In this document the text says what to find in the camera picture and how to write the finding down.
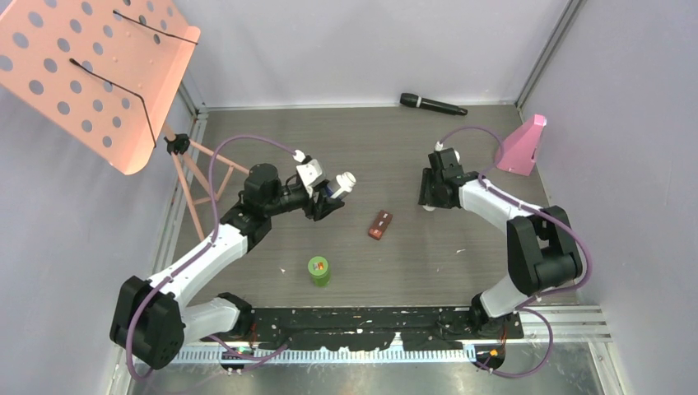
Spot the pink wedge object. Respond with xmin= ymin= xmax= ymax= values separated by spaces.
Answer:
xmin=495 ymin=114 xmax=547 ymax=176

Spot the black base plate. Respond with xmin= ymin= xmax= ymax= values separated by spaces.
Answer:
xmin=237 ymin=306 xmax=524 ymax=351

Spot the white capped pill bottle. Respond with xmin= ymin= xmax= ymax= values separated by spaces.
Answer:
xmin=325 ymin=171 xmax=356 ymax=201

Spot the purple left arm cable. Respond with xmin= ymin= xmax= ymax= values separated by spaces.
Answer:
xmin=125 ymin=135 xmax=306 ymax=383

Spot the pink music stand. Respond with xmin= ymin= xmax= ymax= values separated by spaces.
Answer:
xmin=0 ymin=0 xmax=252 ymax=241

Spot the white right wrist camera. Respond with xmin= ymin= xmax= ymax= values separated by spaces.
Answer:
xmin=434 ymin=141 xmax=461 ymax=164

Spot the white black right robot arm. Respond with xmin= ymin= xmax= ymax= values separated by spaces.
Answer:
xmin=418 ymin=148 xmax=583 ymax=338

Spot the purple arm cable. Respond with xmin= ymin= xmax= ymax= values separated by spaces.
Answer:
xmin=435 ymin=126 xmax=594 ymax=379
xmin=125 ymin=135 xmax=306 ymax=383

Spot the green black pill bottle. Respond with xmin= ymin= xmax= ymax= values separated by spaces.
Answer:
xmin=307 ymin=256 xmax=331 ymax=287

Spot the black microphone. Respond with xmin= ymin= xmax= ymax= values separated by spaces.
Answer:
xmin=399 ymin=92 xmax=468 ymax=116

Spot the brown translucent pill container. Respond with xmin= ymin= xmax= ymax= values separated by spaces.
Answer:
xmin=368 ymin=210 xmax=393 ymax=240

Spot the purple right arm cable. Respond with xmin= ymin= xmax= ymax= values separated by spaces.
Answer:
xmin=435 ymin=126 xmax=594 ymax=379

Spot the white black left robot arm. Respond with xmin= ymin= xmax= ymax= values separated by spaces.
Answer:
xmin=109 ymin=160 xmax=356 ymax=369

